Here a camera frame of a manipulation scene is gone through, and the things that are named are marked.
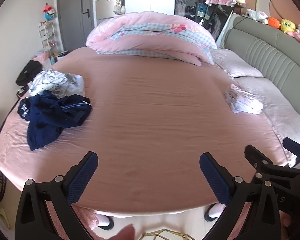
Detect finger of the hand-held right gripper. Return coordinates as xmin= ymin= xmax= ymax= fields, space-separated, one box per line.
xmin=244 ymin=144 xmax=278 ymax=173
xmin=282 ymin=137 xmax=300 ymax=161

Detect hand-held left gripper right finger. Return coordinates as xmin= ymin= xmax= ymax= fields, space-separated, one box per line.
xmin=199 ymin=152 xmax=282 ymax=240

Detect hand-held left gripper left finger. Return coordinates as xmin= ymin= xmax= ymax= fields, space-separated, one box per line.
xmin=15 ymin=151 xmax=98 ymax=240

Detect navy garment with white stripes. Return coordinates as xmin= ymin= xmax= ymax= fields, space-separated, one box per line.
xmin=27 ymin=90 xmax=92 ymax=152

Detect folded white printed clothes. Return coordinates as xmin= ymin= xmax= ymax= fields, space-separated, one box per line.
xmin=224 ymin=84 xmax=263 ymax=115

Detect person's right hand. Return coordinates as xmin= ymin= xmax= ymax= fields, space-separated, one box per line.
xmin=280 ymin=210 xmax=299 ymax=240

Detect person's left hand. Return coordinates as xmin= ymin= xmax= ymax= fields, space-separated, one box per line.
xmin=107 ymin=224 xmax=136 ymax=240

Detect person's right foot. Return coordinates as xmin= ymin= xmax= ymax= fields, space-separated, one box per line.
xmin=204 ymin=203 xmax=227 ymax=222

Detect person's foot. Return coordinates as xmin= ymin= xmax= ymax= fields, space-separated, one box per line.
xmin=94 ymin=214 xmax=115 ymax=231
xmin=204 ymin=203 xmax=227 ymax=222

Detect pale pink pillow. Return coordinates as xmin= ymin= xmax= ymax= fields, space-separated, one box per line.
xmin=210 ymin=48 xmax=264 ymax=78
xmin=234 ymin=76 xmax=300 ymax=168

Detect person's left foot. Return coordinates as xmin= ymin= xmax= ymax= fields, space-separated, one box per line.
xmin=94 ymin=214 xmax=115 ymax=231

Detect bed with pink sheet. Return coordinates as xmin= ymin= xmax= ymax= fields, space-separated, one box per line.
xmin=0 ymin=46 xmax=300 ymax=215

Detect pale slipper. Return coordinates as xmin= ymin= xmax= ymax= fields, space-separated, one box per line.
xmin=0 ymin=205 xmax=10 ymax=228

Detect navy printed garment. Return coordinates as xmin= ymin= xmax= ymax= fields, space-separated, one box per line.
xmin=17 ymin=97 xmax=34 ymax=119

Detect silver foil bag pile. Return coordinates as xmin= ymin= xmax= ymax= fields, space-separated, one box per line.
xmin=27 ymin=69 xmax=86 ymax=98

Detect black bag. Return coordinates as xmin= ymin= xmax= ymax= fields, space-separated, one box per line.
xmin=16 ymin=60 xmax=43 ymax=87

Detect orange plush toy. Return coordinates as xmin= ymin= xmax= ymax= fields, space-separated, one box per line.
xmin=267 ymin=17 xmax=282 ymax=28

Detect pink box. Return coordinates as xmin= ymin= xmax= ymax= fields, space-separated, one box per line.
xmin=34 ymin=50 xmax=53 ymax=65

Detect white lying plush toy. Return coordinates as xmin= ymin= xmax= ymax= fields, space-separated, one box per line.
xmin=246 ymin=8 xmax=268 ymax=24

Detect pink checked folded quilt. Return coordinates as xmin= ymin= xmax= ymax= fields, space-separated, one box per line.
xmin=86 ymin=11 xmax=218 ymax=67

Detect white shelf rack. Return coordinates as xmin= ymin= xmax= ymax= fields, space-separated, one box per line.
xmin=37 ymin=21 xmax=59 ymax=53

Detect grey door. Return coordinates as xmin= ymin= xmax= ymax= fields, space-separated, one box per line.
xmin=56 ymin=0 xmax=93 ymax=53

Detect silver cabinet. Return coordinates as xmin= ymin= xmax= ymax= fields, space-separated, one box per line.
xmin=95 ymin=0 xmax=125 ymax=27

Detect white hanging handbag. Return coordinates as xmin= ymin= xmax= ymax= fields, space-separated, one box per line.
xmin=113 ymin=0 xmax=127 ymax=15

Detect gold wire frame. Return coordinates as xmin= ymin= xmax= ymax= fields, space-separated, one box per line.
xmin=136 ymin=229 xmax=203 ymax=240

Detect black leaning frame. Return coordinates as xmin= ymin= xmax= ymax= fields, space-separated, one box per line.
xmin=205 ymin=5 xmax=234 ymax=43

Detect red and blue wall toy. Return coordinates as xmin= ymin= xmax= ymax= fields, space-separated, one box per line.
xmin=42 ymin=4 xmax=57 ymax=21

